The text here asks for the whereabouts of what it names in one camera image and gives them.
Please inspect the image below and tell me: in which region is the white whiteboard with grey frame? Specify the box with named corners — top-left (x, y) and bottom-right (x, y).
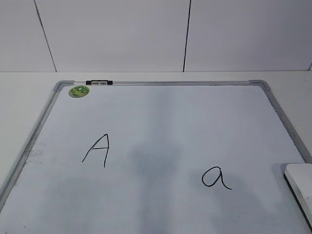
top-left (0, 80), bottom-right (312, 234)

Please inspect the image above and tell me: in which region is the white whiteboard eraser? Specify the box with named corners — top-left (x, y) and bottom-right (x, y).
top-left (284, 163), bottom-right (312, 228)

